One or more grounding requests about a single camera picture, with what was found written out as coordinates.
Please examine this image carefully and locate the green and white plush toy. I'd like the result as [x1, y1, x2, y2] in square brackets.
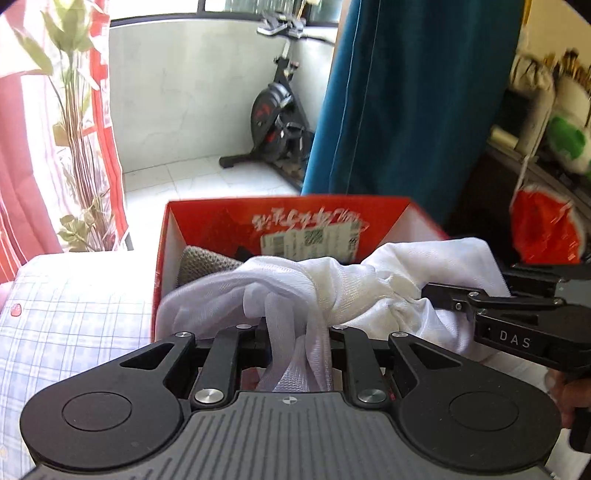
[547, 74, 591, 174]

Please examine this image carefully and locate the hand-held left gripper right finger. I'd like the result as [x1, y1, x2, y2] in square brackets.
[329, 323, 463, 409]

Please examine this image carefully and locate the pink printed wall backdrop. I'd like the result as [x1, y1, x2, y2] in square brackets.
[0, 0, 130, 284]

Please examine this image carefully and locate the red plastic bag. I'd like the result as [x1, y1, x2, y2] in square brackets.
[512, 184, 583, 265]

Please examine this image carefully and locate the grey knit cloth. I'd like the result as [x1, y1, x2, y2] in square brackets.
[174, 246, 245, 291]

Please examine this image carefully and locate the red strawberry print cardboard box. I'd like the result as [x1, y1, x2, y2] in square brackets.
[152, 195, 451, 342]

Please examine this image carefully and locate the teal curtain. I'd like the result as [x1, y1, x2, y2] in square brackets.
[301, 0, 527, 227]

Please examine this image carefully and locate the black framed window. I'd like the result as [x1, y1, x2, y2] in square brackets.
[196, 0, 345, 24]

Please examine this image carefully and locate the black exercise bike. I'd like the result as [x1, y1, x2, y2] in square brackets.
[218, 14, 317, 193]

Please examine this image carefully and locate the black desk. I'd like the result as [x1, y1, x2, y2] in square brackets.
[443, 88, 591, 278]

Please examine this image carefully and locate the white mesh cloth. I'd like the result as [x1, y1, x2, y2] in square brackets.
[154, 237, 509, 393]

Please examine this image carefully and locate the person's right hand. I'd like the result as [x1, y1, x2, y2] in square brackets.
[545, 369, 579, 432]

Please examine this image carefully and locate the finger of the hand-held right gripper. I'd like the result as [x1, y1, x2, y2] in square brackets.
[421, 282, 491, 323]

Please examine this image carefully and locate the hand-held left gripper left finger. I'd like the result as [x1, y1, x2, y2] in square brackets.
[120, 319, 273, 410]

